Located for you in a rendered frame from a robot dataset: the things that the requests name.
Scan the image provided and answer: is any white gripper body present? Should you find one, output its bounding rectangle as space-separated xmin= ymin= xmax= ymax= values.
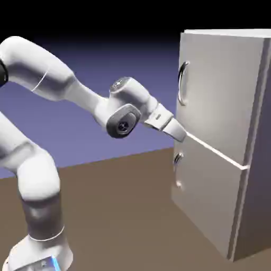
xmin=162 ymin=118 xmax=187 ymax=143

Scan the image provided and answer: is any tall grey cabinet door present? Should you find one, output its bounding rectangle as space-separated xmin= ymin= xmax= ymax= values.
xmin=175 ymin=32 xmax=266 ymax=167

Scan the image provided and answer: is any short grey cabinet door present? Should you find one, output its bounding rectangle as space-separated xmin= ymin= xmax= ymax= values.
xmin=170 ymin=134 xmax=249 ymax=260

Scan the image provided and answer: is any grey cabinet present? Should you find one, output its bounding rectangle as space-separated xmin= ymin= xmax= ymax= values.
xmin=170 ymin=29 xmax=271 ymax=263

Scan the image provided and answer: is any short curved metal handle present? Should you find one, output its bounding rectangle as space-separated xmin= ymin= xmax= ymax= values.
xmin=173 ymin=152 xmax=184 ymax=189

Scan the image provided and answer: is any long curved metal handle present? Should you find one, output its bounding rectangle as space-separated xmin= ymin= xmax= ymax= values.
xmin=177 ymin=61 xmax=189 ymax=106

